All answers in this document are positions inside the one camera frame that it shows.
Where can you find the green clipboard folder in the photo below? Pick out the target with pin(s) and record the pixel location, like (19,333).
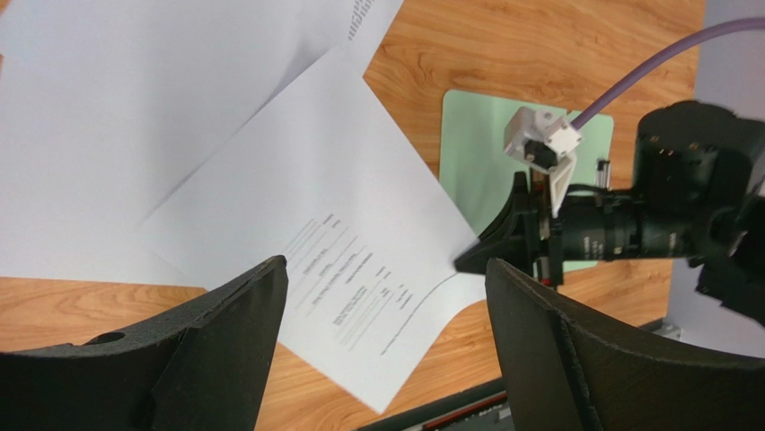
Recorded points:
(474,170)

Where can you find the text-filled paper sheet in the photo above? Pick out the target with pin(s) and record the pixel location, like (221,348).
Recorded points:
(363,25)

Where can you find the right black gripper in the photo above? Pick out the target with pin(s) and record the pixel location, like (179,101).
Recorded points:
(695,195)

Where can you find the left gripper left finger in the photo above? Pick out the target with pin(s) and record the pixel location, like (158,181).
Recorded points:
(202,365)

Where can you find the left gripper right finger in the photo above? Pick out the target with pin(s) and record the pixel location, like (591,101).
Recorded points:
(566,366)

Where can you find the blank white paper sheet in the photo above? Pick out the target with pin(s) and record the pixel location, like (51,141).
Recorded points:
(106,106)

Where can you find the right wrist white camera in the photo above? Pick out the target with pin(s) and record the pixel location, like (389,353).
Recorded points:
(547,143)

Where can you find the signature page paper sheet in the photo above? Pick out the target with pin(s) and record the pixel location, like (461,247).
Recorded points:
(323,176)

